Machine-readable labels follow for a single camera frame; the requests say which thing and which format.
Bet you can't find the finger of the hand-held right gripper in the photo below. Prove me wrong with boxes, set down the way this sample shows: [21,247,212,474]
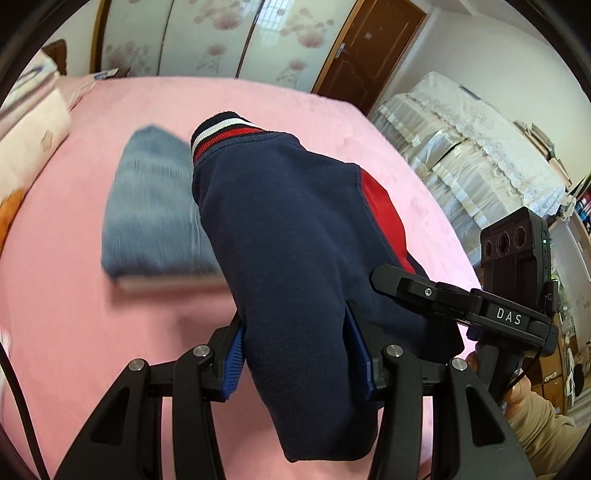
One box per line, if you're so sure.
[372,264,483,324]

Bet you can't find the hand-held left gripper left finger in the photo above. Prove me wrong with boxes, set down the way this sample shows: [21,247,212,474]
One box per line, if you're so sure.
[55,314,245,480]

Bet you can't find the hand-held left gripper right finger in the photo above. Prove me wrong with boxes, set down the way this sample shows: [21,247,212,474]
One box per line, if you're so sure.
[344,300,536,480]

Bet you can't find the red and navy jacket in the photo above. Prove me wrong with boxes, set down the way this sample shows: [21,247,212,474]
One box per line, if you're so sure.
[190,111,465,463]

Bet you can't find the beige sleeved right forearm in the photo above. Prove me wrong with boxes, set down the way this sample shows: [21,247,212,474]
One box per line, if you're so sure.
[505,392,591,480]

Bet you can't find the person's right hand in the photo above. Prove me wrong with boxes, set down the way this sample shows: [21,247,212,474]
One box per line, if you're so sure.
[464,352,536,421]

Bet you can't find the brown wooden cabinet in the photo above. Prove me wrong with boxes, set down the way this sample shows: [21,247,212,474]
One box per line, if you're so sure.
[531,323,578,416]

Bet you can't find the white lace covered furniture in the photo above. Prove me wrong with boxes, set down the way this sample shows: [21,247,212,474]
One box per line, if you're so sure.
[369,71,568,266]

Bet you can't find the pile of books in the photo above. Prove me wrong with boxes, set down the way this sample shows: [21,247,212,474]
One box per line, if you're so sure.
[512,120,571,181]

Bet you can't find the pink bed sheet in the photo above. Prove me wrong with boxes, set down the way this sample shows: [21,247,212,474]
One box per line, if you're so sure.
[0,76,483,480]

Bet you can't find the blue denim jeans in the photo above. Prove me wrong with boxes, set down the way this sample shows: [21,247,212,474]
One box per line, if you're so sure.
[102,124,227,292]

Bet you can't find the brown wooden door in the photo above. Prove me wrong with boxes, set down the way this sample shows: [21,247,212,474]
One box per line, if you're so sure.
[311,0,428,116]

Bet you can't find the white printed pillow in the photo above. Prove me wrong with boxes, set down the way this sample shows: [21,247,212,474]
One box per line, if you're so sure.
[0,48,72,252]

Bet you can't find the floral sliding door wardrobe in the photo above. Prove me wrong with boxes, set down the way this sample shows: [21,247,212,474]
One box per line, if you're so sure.
[90,0,370,93]

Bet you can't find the black cable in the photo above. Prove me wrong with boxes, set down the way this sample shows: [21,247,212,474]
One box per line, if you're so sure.
[0,344,51,480]

